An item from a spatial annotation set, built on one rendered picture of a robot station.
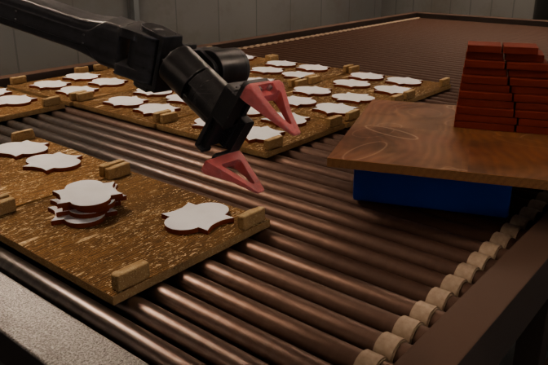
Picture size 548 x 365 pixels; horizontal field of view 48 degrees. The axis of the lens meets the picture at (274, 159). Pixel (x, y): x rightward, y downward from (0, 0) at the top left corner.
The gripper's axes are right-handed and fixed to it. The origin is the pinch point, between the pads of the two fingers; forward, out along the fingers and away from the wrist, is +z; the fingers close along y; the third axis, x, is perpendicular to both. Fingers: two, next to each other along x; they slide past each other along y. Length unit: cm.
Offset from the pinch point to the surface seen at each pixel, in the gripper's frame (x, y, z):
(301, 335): -3.2, 19.1, 15.6
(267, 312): -4.4, 22.1, 9.7
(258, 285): -9.6, 24.6, 4.8
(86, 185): -12, 42, -36
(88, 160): -29, 56, -53
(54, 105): -57, 81, -100
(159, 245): -7.6, 33.4, -12.8
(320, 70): -154, 55, -71
